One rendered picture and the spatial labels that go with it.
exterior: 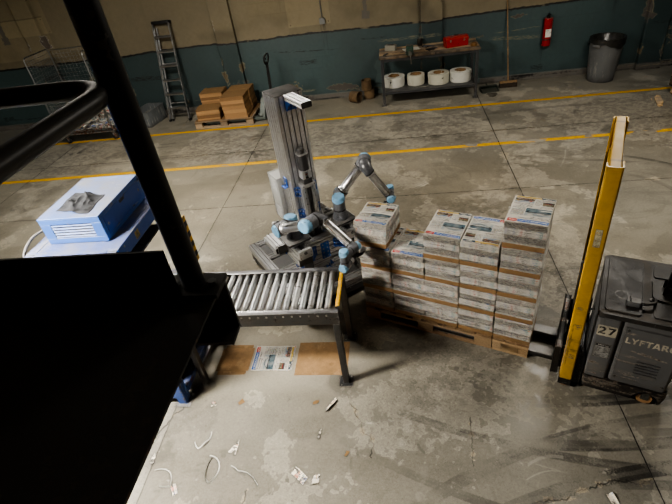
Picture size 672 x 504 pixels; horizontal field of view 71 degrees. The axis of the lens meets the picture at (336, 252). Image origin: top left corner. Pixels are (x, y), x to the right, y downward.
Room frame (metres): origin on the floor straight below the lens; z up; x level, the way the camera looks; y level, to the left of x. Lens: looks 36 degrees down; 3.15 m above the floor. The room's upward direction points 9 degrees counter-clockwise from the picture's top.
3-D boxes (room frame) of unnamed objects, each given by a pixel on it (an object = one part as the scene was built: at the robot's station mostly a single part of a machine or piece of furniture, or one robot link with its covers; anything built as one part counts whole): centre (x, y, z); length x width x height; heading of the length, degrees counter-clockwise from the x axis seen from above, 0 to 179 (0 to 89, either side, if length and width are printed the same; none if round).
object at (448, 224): (3.06, -0.91, 1.06); 0.37 x 0.29 x 0.01; 147
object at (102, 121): (9.90, 4.51, 0.85); 1.21 x 0.83 x 1.71; 80
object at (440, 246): (3.06, -0.90, 0.95); 0.38 x 0.29 x 0.23; 147
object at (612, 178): (2.23, -1.58, 0.97); 0.09 x 0.09 x 1.75; 57
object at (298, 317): (2.68, 0.71, 0.74); 1.34 x 0.05 x 0.12; 80
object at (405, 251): (3.13, -0.79, 0.42); 1.17 x 0.39 x 0.83; 57
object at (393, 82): (9.12, -2.27, 0.55); 1.80 x 0.70 x 1.09; 80
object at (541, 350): (2.74, -1.18, 0.05); 1.05 x 0.10 x 0.04; 57
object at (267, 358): (2.94, 0.70, 0.00); 0.37 x 0.28 x 0.01; 80
